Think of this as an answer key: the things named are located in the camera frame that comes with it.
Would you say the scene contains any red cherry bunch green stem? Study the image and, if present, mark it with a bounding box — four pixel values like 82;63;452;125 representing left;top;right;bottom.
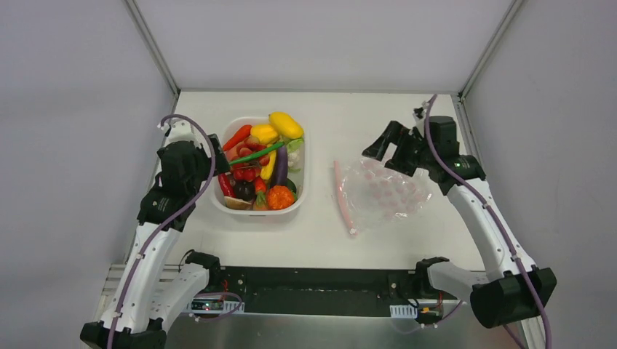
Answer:
225;136;284;182

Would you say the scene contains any clear pink-dotted zip bag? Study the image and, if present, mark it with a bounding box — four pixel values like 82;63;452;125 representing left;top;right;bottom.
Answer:
333;159;432;236

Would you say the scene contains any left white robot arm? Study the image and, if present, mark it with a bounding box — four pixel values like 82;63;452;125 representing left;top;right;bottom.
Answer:
80;134;229;348

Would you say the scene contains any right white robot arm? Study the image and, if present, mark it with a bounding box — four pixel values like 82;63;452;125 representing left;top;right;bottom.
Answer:
362;116;557;329

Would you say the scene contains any white plastic food bin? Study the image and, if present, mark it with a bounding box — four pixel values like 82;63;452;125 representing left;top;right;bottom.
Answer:
208;116;311;217

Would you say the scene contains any red chili pepper toy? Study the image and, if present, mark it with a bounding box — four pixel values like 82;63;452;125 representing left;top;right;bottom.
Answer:
218;174;236;198

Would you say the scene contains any brown mushroom slice toy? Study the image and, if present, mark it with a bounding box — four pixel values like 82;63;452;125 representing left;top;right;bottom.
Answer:
224;196;253;210

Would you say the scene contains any yellow banana toy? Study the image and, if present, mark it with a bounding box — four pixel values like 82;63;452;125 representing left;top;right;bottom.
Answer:
260;151;276;181

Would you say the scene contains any yellow bell pepper toy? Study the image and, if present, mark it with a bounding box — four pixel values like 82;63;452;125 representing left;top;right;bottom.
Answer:
250;124;279;145

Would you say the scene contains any purple eggplant toy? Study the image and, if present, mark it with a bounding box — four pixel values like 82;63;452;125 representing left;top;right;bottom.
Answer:
272;145;288;186

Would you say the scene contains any orange pumpkin toy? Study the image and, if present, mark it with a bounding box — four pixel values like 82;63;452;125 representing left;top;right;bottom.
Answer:
266;185;296;210

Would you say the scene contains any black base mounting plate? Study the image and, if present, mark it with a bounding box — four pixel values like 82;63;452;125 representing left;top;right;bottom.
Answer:
205;266;442;317

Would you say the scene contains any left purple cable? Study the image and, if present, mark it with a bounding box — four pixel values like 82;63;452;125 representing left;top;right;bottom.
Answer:
105;113;218;349

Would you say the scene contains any purple cable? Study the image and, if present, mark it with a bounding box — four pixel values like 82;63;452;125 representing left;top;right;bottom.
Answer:
423;94;554;349
105;113;218;349

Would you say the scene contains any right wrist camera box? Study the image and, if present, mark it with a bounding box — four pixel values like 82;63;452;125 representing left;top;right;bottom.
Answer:
413;101;430;137

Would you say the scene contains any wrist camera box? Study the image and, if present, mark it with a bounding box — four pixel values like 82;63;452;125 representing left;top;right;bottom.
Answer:
158;119;199;146
413;101;430;137

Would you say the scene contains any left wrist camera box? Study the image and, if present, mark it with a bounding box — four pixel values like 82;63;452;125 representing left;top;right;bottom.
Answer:
158;119;199;146

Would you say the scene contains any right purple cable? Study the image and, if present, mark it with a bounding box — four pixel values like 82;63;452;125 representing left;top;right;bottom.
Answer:
423;94;554;349

